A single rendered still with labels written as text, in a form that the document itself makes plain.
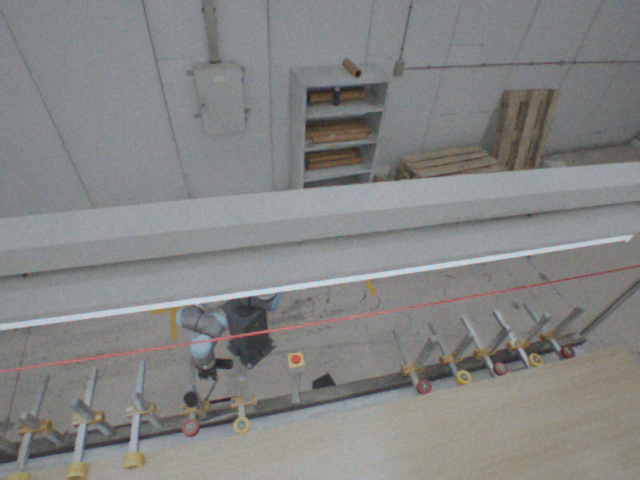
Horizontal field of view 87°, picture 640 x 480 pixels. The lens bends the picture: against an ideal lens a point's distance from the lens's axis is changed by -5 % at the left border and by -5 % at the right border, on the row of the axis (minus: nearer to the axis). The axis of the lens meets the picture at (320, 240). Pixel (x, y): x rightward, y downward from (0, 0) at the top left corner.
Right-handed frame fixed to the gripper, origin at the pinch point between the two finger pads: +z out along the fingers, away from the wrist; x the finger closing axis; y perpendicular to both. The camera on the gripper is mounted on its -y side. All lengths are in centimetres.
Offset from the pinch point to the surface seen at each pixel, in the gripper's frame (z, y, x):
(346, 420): 9, -62, 31
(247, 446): 9.8, -11.8, 33.0
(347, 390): 29, -72, 9
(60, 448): 30, 87, 11
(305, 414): 38, -45, 15
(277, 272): -136, -28, 46
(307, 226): -144, -33, 44
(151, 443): 38, 42, 14
